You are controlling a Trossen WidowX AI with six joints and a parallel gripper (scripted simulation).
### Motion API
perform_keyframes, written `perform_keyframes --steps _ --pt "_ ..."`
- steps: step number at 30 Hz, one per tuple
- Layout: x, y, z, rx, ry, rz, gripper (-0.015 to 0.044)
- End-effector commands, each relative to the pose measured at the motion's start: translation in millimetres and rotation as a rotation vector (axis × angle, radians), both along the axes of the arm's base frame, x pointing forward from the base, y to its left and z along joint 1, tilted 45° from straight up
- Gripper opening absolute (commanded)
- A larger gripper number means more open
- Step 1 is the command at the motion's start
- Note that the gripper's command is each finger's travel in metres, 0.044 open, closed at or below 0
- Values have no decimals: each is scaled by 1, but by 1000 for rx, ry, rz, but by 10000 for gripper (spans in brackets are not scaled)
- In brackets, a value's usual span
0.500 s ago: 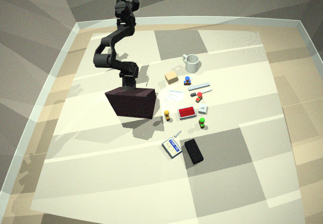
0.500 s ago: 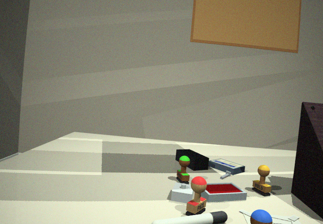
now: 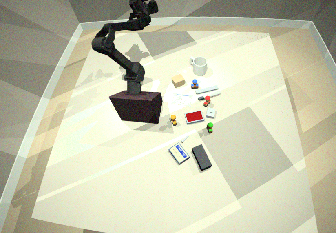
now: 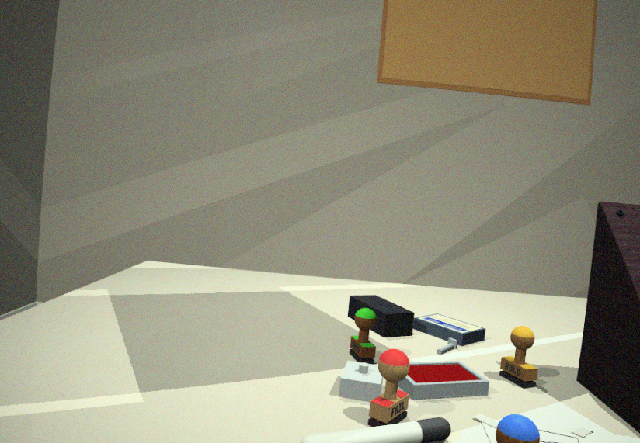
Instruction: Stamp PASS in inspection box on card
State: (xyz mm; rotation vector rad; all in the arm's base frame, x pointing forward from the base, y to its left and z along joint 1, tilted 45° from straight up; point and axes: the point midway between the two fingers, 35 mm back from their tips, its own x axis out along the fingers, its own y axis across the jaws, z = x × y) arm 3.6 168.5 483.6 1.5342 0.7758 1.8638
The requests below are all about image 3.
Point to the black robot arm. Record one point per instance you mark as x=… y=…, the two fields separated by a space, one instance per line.
x=104 y=44

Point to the pale grey flat bar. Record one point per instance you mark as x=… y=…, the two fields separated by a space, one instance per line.
x=206 y=90

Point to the pale grey mug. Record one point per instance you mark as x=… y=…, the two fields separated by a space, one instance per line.
x=199 y=65

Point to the white flat box with blue label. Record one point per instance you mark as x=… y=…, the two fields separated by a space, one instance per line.
x=179 y=153

